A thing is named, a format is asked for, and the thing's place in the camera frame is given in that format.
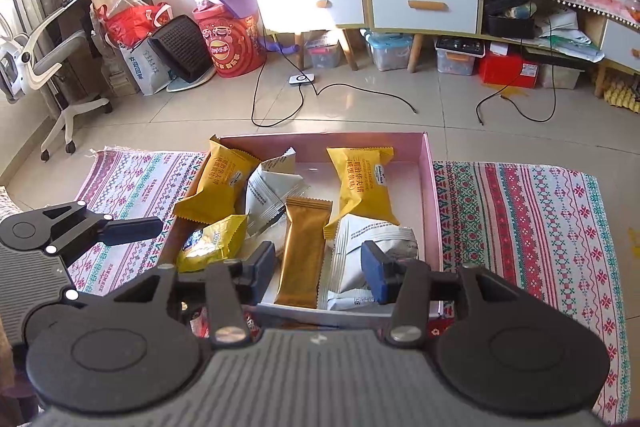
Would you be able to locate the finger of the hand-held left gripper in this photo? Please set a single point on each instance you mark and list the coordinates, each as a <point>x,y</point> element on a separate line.
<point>82,297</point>
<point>132,229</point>

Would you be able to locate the small clear storage box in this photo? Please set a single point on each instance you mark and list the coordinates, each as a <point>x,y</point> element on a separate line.
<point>324,54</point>

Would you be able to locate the small white cabinet drawer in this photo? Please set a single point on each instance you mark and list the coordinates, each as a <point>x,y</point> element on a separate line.
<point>335,2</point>

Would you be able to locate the small yellow snack packet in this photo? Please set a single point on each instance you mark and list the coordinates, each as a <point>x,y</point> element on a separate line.
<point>215,242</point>

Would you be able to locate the large white cabinet drawer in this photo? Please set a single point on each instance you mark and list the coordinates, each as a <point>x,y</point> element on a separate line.
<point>425,4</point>

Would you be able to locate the white bag blue print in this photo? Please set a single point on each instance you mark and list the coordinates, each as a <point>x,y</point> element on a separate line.
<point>145,67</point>

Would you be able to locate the white bench drawer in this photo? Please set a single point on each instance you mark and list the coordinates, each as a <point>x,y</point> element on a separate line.
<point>622,47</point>

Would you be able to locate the black case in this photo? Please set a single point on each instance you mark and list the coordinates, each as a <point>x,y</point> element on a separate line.
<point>510,24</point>

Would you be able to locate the yellow wafer snack packet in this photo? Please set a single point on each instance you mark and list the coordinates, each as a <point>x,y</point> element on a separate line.
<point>362,192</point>
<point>220,187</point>

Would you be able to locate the red round drum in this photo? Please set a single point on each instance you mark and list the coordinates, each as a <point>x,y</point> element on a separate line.
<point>230,47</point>

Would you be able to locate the clear storage box blue lid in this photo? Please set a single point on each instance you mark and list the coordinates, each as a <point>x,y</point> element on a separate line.
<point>389,53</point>

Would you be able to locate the black perforated basket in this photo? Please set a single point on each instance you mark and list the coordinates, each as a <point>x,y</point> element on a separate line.
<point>182,47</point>

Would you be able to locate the white office chair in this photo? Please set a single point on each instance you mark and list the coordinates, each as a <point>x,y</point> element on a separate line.
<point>65,57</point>

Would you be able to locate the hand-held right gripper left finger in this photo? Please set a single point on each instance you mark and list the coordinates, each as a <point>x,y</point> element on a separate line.
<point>262,268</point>

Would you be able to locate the clear storage box black top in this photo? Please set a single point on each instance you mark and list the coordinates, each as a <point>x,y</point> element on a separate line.
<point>459,57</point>

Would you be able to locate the red snack packet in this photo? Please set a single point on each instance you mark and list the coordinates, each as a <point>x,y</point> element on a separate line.
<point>200,323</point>

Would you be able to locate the red shopping bag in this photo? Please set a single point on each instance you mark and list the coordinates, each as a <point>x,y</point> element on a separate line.
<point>132,24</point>

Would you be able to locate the brown stick snack packet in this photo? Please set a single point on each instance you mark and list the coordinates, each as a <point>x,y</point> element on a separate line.
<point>302,252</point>

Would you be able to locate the white plastic bags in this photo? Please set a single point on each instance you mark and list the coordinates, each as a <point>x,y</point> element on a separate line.
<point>570,34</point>

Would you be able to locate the pink cardboard box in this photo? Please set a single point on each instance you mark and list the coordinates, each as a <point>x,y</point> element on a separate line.
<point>310,152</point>

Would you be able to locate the red cardboard box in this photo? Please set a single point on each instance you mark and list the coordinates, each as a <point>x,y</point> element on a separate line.
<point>507,71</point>

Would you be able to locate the patterned woven mat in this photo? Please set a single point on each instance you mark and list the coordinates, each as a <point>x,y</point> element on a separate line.
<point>500,207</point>

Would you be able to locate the yellow egg carton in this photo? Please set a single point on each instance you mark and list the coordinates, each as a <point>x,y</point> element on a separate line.
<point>622,96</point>

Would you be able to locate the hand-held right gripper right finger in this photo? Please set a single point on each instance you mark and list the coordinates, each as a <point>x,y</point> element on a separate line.
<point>375,272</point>

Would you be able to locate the white snack packet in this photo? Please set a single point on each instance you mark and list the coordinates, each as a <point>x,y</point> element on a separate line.
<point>350,257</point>
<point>270,197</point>

